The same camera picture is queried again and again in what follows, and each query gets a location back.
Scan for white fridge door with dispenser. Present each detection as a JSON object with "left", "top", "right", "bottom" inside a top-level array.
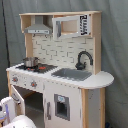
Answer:
[{"left": 44, "top": 82, "right": 82, "bottom": 128}]

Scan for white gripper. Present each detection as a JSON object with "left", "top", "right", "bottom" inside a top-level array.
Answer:
[{"left": 0, "top": 97, "right": 16, "bottom": 124}]

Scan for black stovetop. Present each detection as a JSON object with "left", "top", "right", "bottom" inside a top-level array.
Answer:
[{"left": 18, "top": 63, "right": 55, "bottom": 73}]

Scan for silver range hood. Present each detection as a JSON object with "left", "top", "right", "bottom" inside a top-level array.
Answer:
[{"left": 24, "top": 15, "right": 52, "bottom": 34}]

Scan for wooden toy kitchen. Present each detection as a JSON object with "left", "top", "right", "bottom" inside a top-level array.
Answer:
[{"left": 7, "top": 11, "right": 114, "bottom": 128}]

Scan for red stove knob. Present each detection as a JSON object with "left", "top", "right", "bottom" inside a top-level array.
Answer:
[
  {"left": 12, "top": 77, "right": 18, "bottom": 82},
  {"left": 31, "top": 81, "right": 37, "bottom": 87}
]

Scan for grey sink basin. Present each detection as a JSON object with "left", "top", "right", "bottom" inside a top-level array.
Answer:
[{"left": 52, "top": 68, "right": 92, "bottom": 81}]

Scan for white microwave cabinet door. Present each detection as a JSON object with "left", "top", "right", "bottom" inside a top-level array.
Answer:
[{"left": 52, "top": 14, "right": 91, "bottom": 40}]

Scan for silver cooking pot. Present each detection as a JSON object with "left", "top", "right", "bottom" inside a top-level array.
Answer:
[{"left": 23, "top": 57, "right": 38, "bottom": 67}]

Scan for white oven door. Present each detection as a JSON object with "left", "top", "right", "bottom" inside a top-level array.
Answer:
[{"left": 11, "top": 85, "right": 25, "bottom": 115}]

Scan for black faucet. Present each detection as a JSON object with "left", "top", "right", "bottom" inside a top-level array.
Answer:
[{"left": 75, "top": 51, "right": 93, "bottom": 70}]

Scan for right red stove knob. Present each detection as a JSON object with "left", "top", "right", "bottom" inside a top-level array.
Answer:
[{"left": 31, "top": 81, "right": 37, "bottom": 87}]

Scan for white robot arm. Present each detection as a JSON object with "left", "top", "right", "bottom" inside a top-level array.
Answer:
[{"left": 0, "top": 97, "right": 37, "bottom": 128}]

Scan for left red stove knob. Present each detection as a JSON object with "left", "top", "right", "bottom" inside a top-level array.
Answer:
[{"left": 12, "top": 77, "right": 18, "bottom": 82}]

